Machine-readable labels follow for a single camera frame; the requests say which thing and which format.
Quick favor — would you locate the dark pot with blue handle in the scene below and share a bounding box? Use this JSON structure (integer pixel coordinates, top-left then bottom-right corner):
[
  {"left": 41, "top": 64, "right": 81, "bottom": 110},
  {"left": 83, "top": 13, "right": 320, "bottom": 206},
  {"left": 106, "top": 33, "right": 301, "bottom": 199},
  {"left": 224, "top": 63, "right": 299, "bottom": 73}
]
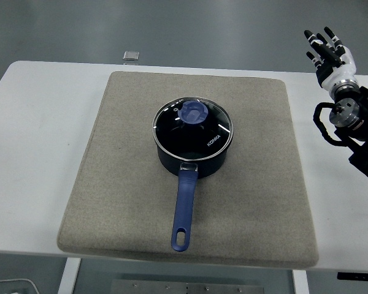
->
[{"left": 155, "top": 139, "right": 231, "bottom": 252}]

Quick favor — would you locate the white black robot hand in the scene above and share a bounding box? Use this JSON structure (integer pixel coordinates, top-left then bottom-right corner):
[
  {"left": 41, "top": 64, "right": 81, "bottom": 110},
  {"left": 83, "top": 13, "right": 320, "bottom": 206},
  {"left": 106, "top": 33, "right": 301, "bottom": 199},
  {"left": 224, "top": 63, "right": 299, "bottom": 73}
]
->
[{"left": 304, "top": 26, "right": 356, "bottom": 93}]

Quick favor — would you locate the glass pot lid blue knob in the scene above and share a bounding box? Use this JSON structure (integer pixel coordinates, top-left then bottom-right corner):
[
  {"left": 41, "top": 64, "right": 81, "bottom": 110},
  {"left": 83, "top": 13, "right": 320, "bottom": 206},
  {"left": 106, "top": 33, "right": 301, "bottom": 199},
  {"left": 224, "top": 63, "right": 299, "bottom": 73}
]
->
[{"left": 152, "top": 97, "right": 234, "bottom": 162}]

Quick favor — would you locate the black bar under table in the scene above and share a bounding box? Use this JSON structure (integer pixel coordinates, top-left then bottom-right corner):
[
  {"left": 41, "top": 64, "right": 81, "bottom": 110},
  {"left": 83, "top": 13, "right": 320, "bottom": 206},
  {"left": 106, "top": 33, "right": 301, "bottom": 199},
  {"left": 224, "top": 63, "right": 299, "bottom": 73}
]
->
[{"left": 337, "top": 271, "right": 368, "bottom": 281}]

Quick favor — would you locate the beige fabric mat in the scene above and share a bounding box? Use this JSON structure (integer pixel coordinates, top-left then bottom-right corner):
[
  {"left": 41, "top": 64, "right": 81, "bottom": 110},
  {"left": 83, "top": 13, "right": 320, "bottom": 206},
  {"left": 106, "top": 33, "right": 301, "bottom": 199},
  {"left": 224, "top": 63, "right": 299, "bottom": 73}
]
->
[{"left": 55, "top": 70, "right": 320, "bottom": 268}]

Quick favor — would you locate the white table leg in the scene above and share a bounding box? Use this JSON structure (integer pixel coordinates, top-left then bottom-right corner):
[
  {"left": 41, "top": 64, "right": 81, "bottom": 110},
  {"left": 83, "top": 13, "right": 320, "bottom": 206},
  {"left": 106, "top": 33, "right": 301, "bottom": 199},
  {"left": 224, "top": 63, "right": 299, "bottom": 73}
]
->
[
  {"left": 291, "top": 269, "right": 310, "bottom": 294},
  {"left": 57, "top": 258, "right": 82, "bottom": 294}
]

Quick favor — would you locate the grey metal plate with screws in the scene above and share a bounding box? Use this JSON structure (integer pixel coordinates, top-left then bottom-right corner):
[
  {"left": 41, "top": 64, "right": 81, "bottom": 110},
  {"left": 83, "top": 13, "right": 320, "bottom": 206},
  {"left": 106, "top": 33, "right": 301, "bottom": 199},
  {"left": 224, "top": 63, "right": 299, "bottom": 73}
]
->
[{"left": 110, "top": 278, "right": 264, "bottom": 294}]

